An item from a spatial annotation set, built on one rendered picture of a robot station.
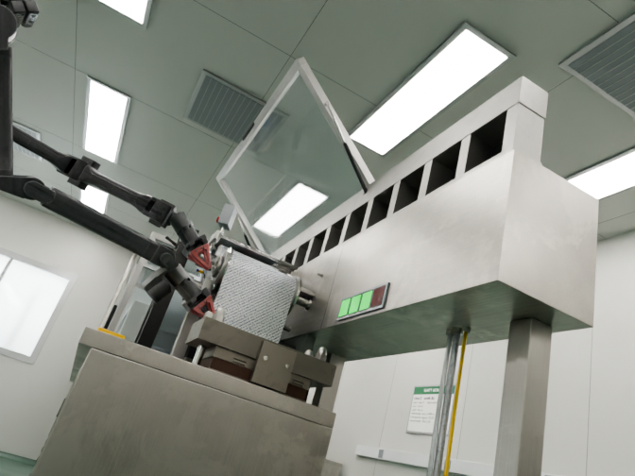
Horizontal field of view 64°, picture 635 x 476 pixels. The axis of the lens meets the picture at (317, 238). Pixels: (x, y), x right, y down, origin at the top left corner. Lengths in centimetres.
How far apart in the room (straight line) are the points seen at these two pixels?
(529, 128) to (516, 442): 65
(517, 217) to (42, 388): 648
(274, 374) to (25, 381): 586
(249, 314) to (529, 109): 97
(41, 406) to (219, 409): 585
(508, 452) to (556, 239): 42
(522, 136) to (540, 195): 14
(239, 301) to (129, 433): 54
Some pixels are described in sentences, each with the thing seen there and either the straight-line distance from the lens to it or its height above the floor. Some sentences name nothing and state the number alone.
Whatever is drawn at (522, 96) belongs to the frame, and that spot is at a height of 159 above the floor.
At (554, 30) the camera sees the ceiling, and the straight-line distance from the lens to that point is 272.
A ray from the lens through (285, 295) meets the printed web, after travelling 166.
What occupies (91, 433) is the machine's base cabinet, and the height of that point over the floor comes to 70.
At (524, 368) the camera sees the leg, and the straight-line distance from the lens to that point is 110.
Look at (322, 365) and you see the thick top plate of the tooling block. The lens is 147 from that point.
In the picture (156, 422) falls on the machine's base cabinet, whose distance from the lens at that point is 127.
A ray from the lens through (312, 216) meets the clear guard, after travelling 215.
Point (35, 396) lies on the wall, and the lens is 708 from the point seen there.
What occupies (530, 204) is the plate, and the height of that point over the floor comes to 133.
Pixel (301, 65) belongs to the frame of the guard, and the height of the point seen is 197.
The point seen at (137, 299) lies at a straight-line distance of 260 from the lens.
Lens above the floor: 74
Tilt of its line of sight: 24 degrees up
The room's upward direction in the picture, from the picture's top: 17 degrees clockwise
